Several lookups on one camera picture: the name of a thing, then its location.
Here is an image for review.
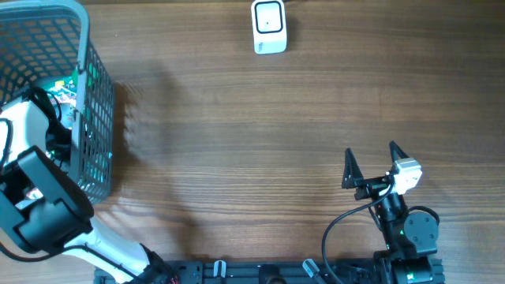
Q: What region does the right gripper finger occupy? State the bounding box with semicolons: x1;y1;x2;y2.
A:
389;140;409;162
342;148;364;189

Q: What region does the green 3M glove package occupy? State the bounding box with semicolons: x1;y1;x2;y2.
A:
43;69;78;129

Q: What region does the small red white box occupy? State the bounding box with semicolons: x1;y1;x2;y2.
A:
26;188;43;200

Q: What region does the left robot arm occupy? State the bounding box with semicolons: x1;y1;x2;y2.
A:
1;87;177;283

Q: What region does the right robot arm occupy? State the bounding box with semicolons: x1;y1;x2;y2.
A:
342;141;445;284

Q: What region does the white barcode scanner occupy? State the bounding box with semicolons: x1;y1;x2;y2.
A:
251;0;287;54

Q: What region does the grey plastic mesh basket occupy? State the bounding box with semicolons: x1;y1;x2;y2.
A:
1;1;115;204

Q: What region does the right black cable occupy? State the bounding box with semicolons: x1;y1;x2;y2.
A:
321;183;395;284

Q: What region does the black cable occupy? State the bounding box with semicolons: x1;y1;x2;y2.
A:
321;183;395;284
0;118;131;284

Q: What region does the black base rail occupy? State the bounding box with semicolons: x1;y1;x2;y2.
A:
93;258;446;284

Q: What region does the left black cable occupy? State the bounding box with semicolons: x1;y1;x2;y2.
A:
0;118;131;284

